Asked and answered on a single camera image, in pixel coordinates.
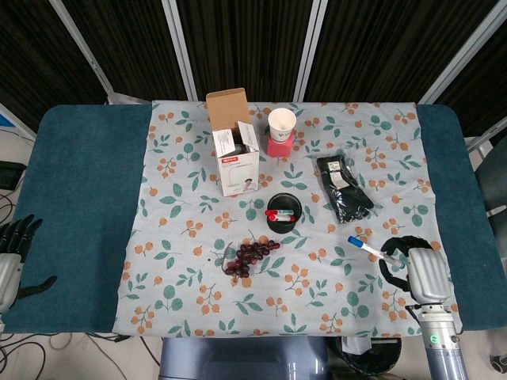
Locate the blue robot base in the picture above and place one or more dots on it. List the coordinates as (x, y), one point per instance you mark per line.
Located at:
(243, 358)

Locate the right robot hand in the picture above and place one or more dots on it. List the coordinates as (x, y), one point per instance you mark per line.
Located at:
(425, 273)

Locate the blue-capped white marker pen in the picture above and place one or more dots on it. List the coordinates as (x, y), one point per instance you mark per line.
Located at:
(372, 250)

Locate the black bowl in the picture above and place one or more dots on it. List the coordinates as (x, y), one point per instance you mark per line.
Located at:
(283, 213)

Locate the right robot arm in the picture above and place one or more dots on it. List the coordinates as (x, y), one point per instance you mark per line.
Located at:
(439, 344)

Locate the teal table cover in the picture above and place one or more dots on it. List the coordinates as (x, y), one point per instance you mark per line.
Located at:
(83, 206)

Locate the floral patterned tablecloth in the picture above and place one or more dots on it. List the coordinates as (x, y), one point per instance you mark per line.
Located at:
(277, 237)

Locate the white paper cup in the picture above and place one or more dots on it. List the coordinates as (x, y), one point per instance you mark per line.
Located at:
(281, 124)

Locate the grey chair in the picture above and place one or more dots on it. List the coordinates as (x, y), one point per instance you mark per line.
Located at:
(493, 178)

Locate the white lamp cardboard box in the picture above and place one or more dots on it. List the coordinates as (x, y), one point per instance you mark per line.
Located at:
(233, 146)

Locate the black round bin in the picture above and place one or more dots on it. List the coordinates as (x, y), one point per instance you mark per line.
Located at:
(370, 358)

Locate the purple grape bunch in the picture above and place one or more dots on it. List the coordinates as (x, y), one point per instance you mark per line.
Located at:
(247, 255)

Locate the black gloves in plastic bag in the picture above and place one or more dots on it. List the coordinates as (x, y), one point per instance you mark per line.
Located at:
(344, 186)

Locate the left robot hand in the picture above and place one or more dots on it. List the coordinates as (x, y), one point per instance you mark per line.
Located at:
(12, 253)

